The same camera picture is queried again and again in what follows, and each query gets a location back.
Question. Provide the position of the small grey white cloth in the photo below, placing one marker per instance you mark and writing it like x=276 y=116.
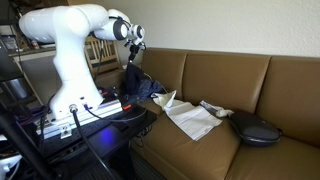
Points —
x=218 y=110

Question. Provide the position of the black stand pole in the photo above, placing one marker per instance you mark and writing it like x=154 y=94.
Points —
x=20 y=143

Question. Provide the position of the black red clamp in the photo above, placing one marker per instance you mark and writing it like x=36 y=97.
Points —
x=127 y=107
x=107 y=92

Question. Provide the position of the blue denim jeans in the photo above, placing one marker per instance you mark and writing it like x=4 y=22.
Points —
x=150 y=89

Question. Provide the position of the black cloth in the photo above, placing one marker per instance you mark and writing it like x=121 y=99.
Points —
x=133 y=78

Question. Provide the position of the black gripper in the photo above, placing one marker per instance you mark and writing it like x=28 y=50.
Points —
x=134 y=49

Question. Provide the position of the aluminium mounting rail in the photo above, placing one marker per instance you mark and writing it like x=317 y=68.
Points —
x=100 y=110

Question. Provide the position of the silver metal cylinder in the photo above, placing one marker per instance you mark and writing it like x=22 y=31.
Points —
x=17 y=88

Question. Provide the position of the wooden chair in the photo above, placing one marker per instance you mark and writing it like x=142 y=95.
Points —
x=107 y=66

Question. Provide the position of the tan leather couch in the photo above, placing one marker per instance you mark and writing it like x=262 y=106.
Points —
x=226 y=80

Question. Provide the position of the dark oval pouch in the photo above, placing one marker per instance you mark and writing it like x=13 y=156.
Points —
x=255 y=128

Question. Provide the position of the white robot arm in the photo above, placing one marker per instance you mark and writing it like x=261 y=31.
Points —
x=73 y=50

